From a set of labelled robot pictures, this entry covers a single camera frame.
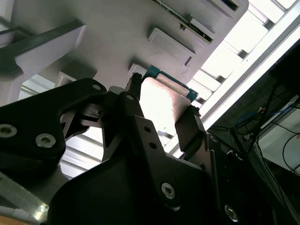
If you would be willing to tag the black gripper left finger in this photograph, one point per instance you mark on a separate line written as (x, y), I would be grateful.
(30, 122)

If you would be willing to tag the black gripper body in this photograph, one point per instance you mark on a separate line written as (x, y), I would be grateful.
(105, 199)

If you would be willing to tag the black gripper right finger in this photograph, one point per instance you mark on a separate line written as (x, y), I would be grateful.
(189, 133)

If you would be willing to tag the silver topped CPU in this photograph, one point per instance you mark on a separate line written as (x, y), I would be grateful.
(159, 100)

